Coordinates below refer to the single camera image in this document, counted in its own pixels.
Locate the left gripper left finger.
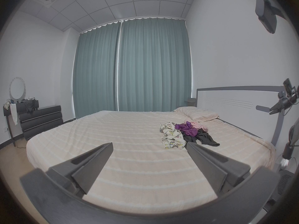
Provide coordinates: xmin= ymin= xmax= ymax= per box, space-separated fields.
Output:
xmin=48 ymin=142 xmax=114 ymax=196

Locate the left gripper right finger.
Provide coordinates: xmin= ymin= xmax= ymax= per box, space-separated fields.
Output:
xmin=186 ymin=142 xmax=251 ymax=194

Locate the black T-shirt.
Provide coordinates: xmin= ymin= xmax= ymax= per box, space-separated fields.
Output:
xmin=183 ymin=131 xmax=220 ymax=147

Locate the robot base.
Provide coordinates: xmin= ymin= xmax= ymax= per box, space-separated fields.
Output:
xmin=263 ymin=158 xmax=298 ymax=216

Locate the bed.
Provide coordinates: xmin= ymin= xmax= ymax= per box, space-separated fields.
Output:
xmin=26 ymin=86 xmax=290 ymax=209

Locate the purple garment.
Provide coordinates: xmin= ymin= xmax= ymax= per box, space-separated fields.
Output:
xmin=175 ymin=122 xmax=198 ymax=137

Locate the pink garment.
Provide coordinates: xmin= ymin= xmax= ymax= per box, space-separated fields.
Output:
xmin=185 ymin=120 xmax=209 ymax=132

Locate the white printed pyjama garment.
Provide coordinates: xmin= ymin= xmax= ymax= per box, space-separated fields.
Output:
xmin=159 ymin=122 xmax=186 ymax=150

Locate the cream pillow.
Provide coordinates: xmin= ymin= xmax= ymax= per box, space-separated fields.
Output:
xmin=173 ymin=106 xmax=220 ymax=122

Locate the dark grey garment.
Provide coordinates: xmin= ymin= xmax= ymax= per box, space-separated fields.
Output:
xmin=20 ymin=97 xmax=38 ymax=113

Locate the blue-green curtain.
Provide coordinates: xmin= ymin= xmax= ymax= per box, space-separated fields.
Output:
xmin=117 ymin=16 xmax=193 ymax=112
xmin=72 ymin=21 xmax=122 ymax=119

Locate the dark dressing table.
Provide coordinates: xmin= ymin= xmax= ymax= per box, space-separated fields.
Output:
xmin=3 ymin=99 xmax=39 ymax=147

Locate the round white-framed mirror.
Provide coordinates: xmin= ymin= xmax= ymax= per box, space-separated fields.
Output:
xmin=9 ymin=77 xmax=26 ymax=103

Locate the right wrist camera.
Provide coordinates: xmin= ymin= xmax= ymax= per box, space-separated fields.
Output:
xmin=283 ymin=78 xmax=297 ymax=96

